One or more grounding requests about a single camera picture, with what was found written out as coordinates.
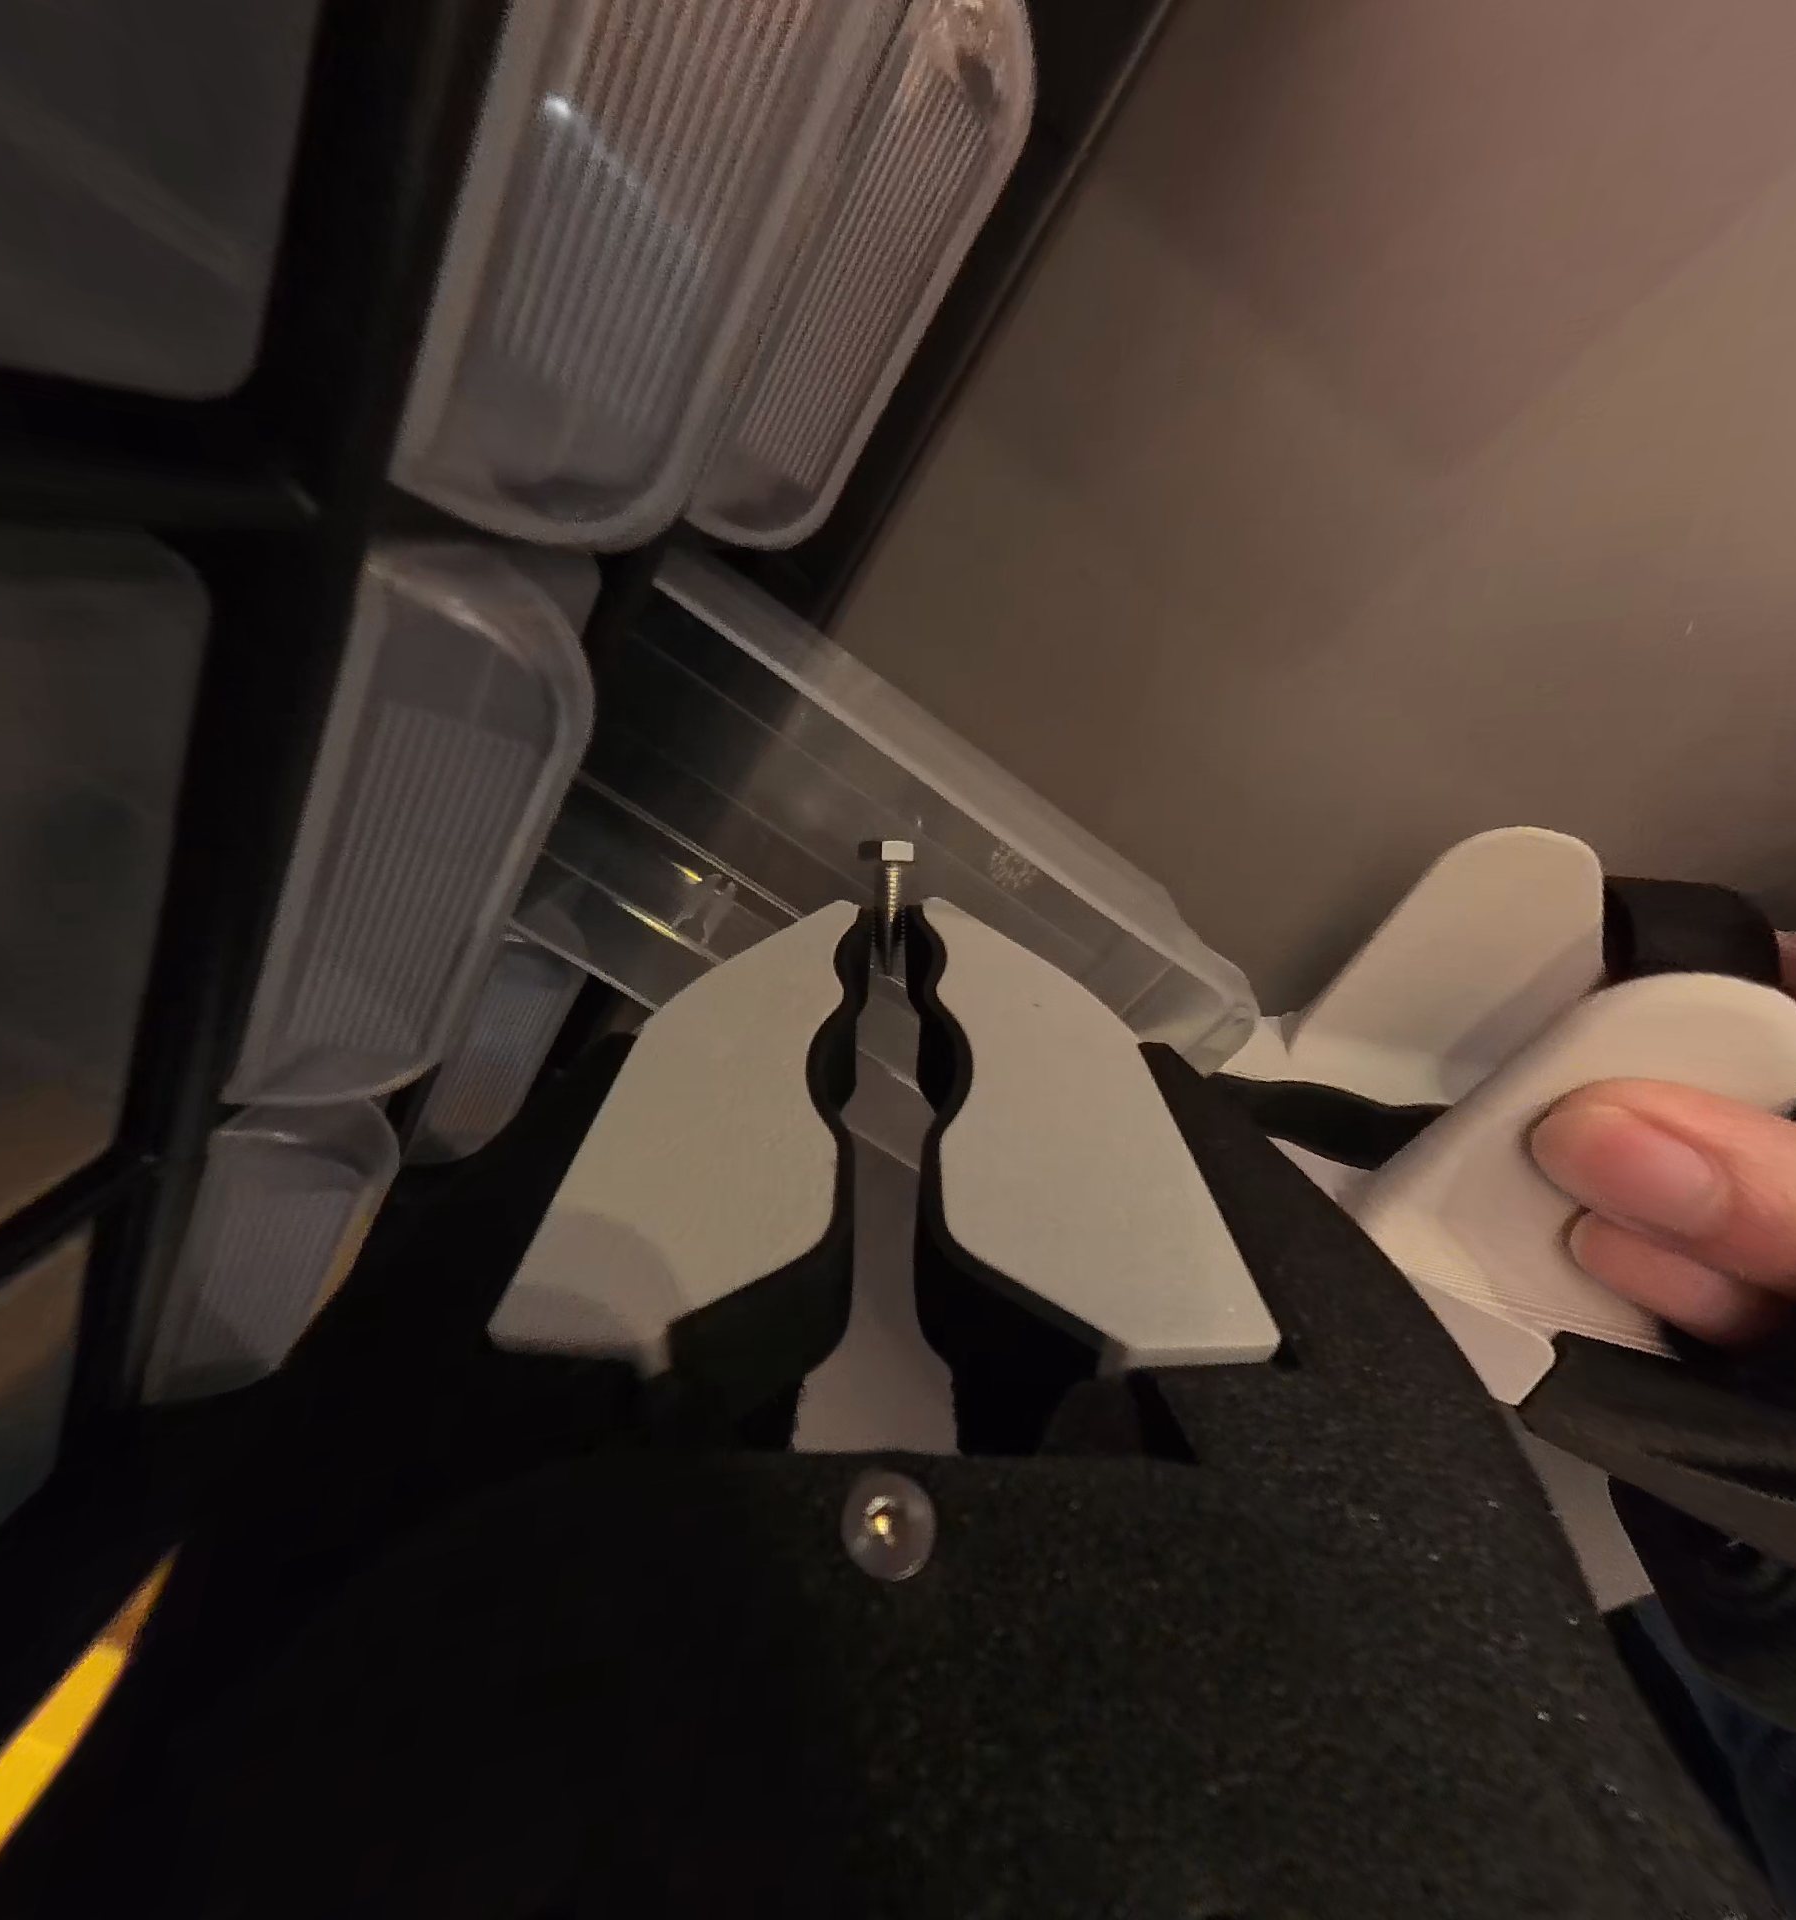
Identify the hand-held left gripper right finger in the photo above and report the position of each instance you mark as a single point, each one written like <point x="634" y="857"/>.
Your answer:
<point x="1103" y="1201"/>

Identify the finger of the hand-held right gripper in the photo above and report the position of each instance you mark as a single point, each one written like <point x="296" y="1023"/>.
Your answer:
<point x="1621" y="1440"/>
<point x="1453" y="961"/>

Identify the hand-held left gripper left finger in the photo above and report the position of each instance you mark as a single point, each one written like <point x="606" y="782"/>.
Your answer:
<point x="674" y="1201"/>

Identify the small metal screw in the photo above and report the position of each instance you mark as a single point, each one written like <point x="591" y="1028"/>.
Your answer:
<point x="887" y="877"/>

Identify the clear plastic drawer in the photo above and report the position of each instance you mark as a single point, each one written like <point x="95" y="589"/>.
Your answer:
<point x="838" y="750"/>

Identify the black drawer cabinet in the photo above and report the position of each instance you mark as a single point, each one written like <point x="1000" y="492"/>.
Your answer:
<point x="301" y="601"/>

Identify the person's right hand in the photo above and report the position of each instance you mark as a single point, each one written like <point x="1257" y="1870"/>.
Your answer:
<point x="1709" y="1201"/>

